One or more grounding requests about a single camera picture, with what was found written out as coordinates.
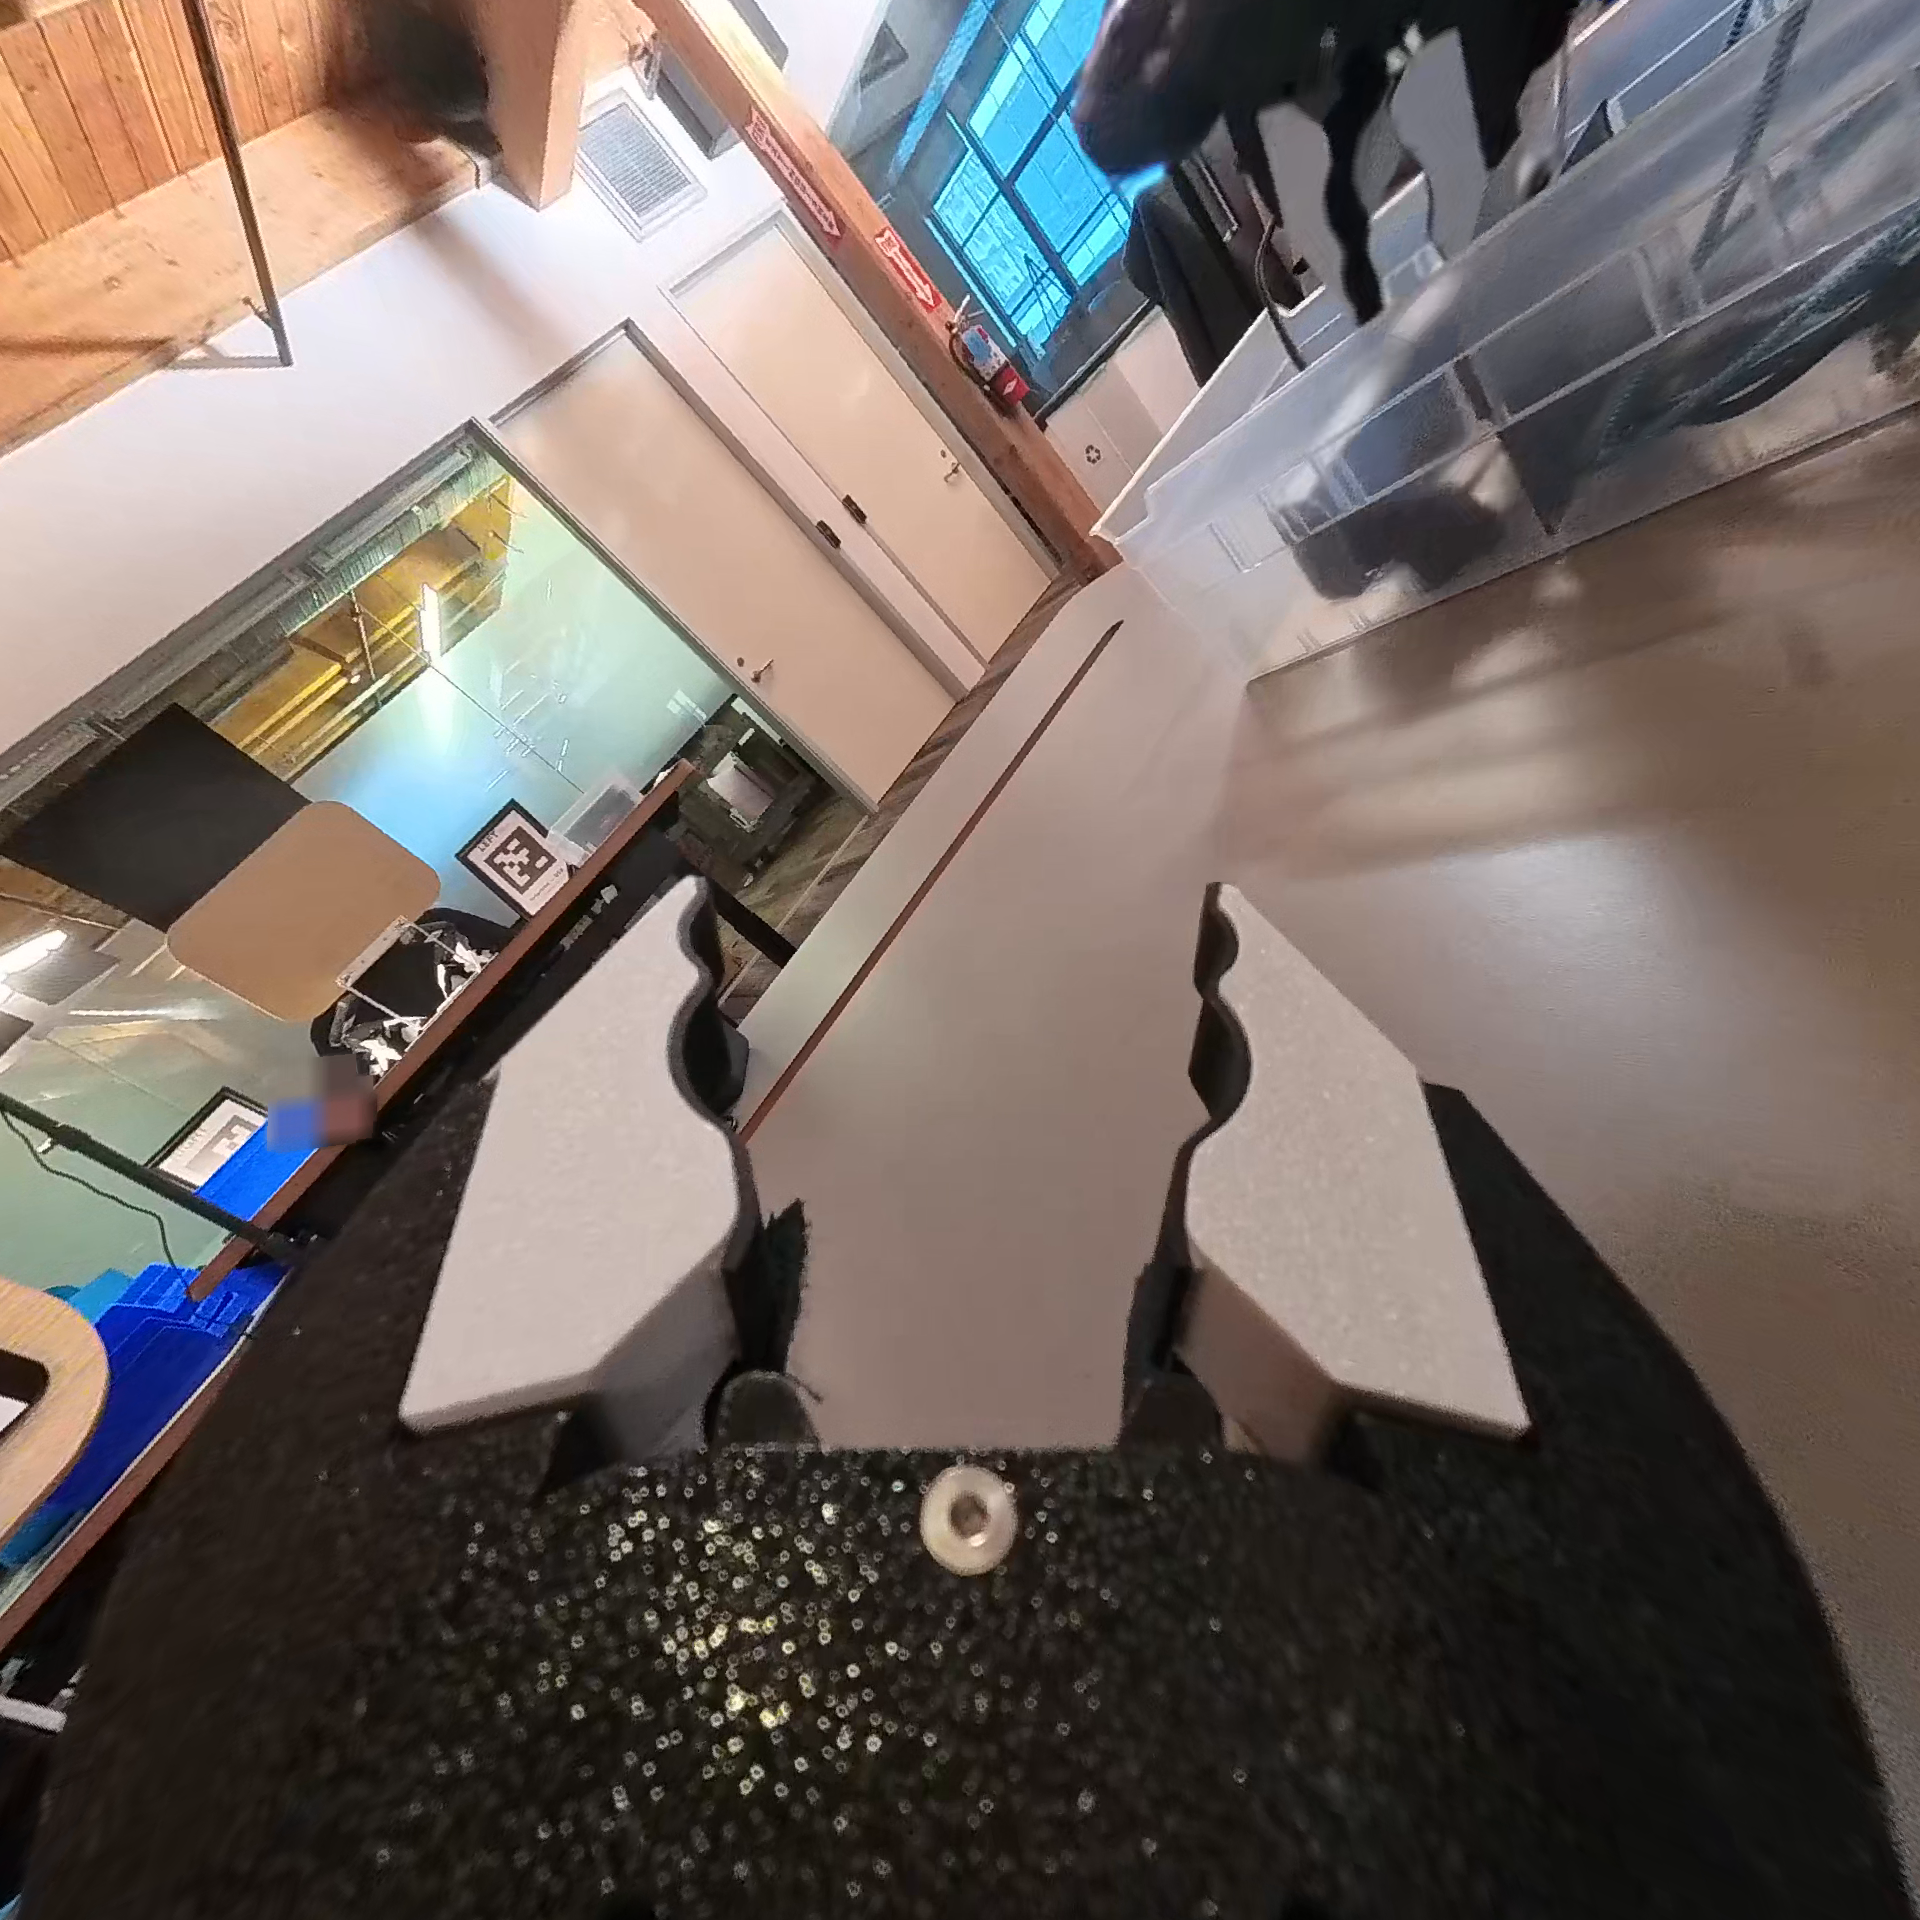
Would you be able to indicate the small framed marker tag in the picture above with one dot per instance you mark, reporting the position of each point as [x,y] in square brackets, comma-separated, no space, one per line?
[209,1148]

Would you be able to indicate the wall vent grille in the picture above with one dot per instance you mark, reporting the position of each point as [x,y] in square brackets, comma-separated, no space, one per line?
[648,168]

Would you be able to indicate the clear acrylic stand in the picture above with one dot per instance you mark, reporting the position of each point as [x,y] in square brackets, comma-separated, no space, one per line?
[393,972]

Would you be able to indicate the stack of dark blue bins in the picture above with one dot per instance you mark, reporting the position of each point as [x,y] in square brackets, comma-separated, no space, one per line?
[149,1385]

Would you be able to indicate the brown edged desk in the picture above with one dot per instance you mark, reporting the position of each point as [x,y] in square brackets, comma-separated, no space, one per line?
[498,972]

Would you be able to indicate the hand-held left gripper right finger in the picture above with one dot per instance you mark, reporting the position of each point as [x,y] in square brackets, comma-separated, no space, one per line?
[1337,1220]

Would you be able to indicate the blue plastic bin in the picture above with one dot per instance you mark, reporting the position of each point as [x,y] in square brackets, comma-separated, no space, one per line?
[243,1204]

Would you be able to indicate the clear plastic bin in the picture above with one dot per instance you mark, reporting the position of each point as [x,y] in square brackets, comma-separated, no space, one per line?
[1191,553]

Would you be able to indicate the tan rounded board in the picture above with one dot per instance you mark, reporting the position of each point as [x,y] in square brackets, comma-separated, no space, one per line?
[303,911]

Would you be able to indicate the black wall panel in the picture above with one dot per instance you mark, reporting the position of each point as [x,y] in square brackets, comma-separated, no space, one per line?
[139,822]

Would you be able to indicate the red fire extinguisher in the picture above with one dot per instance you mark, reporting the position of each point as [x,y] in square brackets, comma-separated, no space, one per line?
[995,366]

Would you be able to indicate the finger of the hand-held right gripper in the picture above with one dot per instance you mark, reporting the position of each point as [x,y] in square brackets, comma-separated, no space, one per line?
[1295,181]
[1447,133]

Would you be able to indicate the white double door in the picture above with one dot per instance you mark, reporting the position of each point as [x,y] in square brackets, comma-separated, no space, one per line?
[711,565]
[843,386]

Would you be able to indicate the large framed marker tag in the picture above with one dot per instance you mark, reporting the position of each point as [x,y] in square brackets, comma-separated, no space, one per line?
[523,858]

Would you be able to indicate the black usb hub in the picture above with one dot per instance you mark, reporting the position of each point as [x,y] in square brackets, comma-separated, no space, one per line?
[1398,528]

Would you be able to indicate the white recycling cabinet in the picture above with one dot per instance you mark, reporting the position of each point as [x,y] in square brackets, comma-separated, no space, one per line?
[1111,438]

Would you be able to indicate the black chair with jacket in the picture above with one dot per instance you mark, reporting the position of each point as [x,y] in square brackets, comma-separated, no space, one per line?
[1205,289]

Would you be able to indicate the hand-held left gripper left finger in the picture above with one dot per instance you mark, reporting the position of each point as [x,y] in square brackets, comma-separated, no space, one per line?
[583,1204]

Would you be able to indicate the black wall device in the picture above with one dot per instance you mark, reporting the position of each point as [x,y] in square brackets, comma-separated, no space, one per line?
[704,106]

